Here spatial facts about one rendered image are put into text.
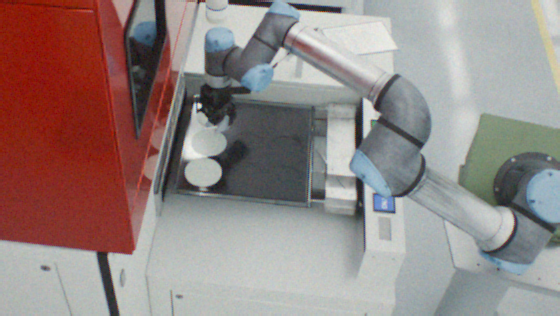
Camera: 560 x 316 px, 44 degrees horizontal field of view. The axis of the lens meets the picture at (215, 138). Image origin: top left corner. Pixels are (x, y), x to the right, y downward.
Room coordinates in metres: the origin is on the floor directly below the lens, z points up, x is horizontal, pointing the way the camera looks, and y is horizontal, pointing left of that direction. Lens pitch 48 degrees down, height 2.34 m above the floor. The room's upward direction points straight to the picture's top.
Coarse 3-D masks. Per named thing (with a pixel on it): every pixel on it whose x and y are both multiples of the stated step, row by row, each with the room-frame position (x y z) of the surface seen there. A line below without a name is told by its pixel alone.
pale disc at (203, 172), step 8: (200, 160) 1.23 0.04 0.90; (208, 160) 1.23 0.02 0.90; (192, 168) 1.20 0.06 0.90; (200, 168) 1.20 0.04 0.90; (208, 168) 1.20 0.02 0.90; (216, 168) 1.20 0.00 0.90; (192, 176) 1.17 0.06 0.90; (200, 176) 1.17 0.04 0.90; (208, 176) 1.17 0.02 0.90; (216, 176) 1.17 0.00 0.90; (200, 184) 1.15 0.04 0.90; (208, 184) 1.15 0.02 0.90
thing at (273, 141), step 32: (192, 128) 1.35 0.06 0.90; (256, 128) 1.35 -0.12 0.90; (288, 128) 1.35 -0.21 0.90; (192, 160) 1.23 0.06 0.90; (224, 160) 1.23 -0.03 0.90; (256, 160) 1.23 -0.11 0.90; (288, 160) 1.23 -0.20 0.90; (224, 192) 1.12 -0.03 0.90; (256, 192) 1.12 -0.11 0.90; (288, 192) 1.12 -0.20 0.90
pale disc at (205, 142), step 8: (200, 136) 1.32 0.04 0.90; (208, 136) 1.32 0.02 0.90; (216, 136) 1.32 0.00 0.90; (192, 144) 1.29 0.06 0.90; (200, 144) 1.29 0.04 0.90; (208, 144) 1.29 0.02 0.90; (216, 144) 1.29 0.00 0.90; (224, 144) 1.29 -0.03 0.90; (200, 152) 1.26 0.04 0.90; (208, 152) 1.26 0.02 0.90; (216, 152) 1.26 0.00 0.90
